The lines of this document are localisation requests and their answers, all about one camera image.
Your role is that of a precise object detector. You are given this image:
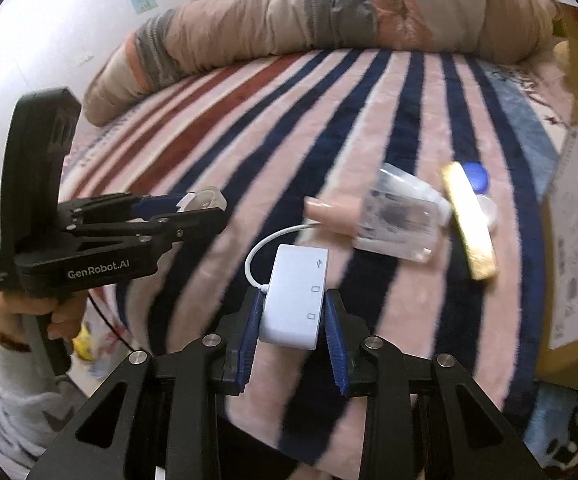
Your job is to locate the white usb hub adapter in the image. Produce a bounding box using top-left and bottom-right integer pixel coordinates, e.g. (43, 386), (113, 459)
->
(243, 222), (328, 350)

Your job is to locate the clear bottle with beige cap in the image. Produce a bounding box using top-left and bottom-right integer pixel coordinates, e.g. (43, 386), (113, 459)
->
(303, 161), (454, 265)

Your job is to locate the gold rectangular lighter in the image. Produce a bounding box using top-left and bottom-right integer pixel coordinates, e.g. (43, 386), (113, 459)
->
(441, 162), (498, 281)

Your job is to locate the white jar with blue lid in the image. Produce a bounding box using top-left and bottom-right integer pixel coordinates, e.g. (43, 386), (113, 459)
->
(462, 162), (498, 233)

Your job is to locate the person's left forearm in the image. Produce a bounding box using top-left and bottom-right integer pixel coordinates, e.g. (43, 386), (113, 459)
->
(0, 344), (88, 479)

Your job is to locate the person's left hand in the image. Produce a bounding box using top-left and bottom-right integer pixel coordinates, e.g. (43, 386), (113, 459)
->
(0, 292), (88, 352)

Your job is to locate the striped fleece blanket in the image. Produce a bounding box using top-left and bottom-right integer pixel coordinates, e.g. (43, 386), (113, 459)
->
(58, 48), (578, 466)

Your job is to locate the tan plush toy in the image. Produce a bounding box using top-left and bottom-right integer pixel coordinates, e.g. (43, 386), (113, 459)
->
(552, 40), (570, 73)

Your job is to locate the rolled striped pink duvet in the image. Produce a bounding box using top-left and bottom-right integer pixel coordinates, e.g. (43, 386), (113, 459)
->
(83, 0), (560, 126)

